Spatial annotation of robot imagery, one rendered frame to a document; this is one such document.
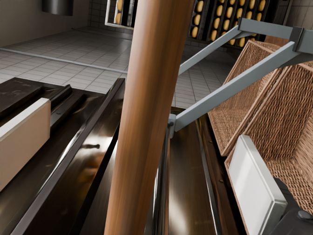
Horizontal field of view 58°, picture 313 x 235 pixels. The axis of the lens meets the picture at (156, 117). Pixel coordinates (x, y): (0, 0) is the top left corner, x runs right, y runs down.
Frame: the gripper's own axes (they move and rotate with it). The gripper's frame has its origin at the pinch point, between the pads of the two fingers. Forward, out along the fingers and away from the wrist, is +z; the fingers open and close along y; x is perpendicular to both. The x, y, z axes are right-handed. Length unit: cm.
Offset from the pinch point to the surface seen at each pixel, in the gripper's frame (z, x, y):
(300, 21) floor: 266, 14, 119
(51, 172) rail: 45, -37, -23
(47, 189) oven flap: 38, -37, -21
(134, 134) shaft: -1.2, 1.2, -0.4
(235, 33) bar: 86, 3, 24
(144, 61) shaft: -1.1, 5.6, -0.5
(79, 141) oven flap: 63, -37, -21
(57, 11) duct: 289, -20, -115
